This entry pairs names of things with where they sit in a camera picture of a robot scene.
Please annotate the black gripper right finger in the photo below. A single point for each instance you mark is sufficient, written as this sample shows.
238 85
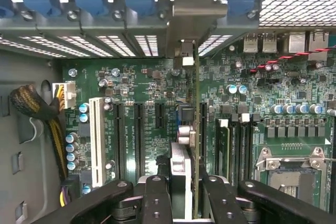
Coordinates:
223 205

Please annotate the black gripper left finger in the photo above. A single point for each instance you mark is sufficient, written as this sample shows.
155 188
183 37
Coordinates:
155 203

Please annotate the black RAM slot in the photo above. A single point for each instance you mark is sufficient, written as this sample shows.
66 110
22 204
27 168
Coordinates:
234 153
252 145
244 150

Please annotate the long black expansion slot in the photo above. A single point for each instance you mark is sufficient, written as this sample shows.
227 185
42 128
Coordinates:
139 140
203 129
119 140

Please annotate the metal CPU socket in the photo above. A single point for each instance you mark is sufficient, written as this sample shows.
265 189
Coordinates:
294 174

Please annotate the white PCI expansion slot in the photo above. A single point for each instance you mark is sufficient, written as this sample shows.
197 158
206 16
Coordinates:
97 140

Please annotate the short black expansion slot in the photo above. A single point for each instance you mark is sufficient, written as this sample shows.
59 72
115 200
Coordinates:
159 115

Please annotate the green motherboard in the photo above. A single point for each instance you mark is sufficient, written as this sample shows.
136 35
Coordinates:
262 98

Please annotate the grey metal PC case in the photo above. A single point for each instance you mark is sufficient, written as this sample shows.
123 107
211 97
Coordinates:
23 171

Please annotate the white power connector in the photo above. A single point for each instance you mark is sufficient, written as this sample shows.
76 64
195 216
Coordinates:
68 94

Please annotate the silver stacked USB port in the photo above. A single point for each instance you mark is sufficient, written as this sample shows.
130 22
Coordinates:
297 42

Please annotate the silver ethernet port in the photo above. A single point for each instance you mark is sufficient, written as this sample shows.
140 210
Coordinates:
318 44

